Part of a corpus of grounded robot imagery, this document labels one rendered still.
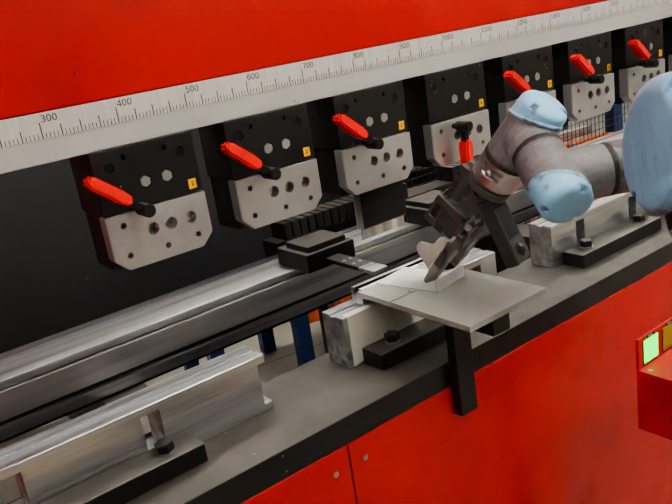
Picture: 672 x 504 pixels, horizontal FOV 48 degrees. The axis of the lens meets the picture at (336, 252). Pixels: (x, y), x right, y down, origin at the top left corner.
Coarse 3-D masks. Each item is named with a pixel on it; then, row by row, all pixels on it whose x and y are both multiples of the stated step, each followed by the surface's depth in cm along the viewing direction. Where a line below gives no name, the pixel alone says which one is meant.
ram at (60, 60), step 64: (0, 0) 88; (64, 0) 93; (128, 0) 97; (192, 0) 103; (256, 0) 109; (320, 0) 115; (384, 0) 122; (448, 0) 131; (512, 0) 141; (576, 0) 152; (0, 64) 89; (64, 64) 94; (128, 64) 99; (192, 64) 104; (256, 64) 110; (448, 64) 133; (128, 128) 100; (192, 128) 106
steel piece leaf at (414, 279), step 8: (416, 272) 136; (424, 272) 135; (448, 272) 128; (456, 272) 129; (400, 280) 133; (408, 280) 133; (416, 280) 132; (440, 280) 126; (448, 280) 128; (456, 280) 130; (408, 288) 129; (416, 288) 128; (424, 288) 128; (432, 288) 127; (440, 288) 126
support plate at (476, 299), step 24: (384, 288) 131; (456, 288) 126; (480, 288) 125; (504, 288) 123; (528, 288) 122; (408, 312) 122; (432, 312) 118; (456, 312) 117; (480, 312) 116; (504, 312) 115
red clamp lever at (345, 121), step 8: (336, 120) 116; (344, 120) 116; (352, 120) 118; (344, 128) 118; (352, 128) 117; (360, 128) 118; (352, 136) 120; (360, 136) 119; (368, 136) 120; (368, 144) 122; (376, 144) 120
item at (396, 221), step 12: (372, 192) 131; (384, 192) 133; (396, 192) 135; (360, 204) 130; (372, 204) 132; (384, 204) 133; (396, 204) 135; (360, 216) 131; (372, 216) 132; (384, 216) 134; (396, 216) 135; (360, 228) 132; (372, 228) 134; (384, 228) 135
